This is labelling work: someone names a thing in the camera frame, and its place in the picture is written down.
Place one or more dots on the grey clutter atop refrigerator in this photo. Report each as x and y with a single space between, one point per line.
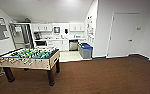
26 20

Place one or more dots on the white base cabinet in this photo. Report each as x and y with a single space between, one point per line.
57 45

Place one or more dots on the grey bin blue lid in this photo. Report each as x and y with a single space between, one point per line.
86 51

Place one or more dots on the grey bin green lid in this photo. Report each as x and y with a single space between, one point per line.
81 44

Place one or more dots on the stainless steel refrigerator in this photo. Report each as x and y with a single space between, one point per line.
21 35

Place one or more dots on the black built-in microwave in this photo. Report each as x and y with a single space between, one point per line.
41 43

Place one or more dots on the large colourful wall poster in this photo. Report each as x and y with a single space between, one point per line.
90 28

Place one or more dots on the white wall cabinet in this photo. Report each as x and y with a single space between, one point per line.
42 27
77 27

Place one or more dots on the white door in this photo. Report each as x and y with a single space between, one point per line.
121 35

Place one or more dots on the green foosball table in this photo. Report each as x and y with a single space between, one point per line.
27 58

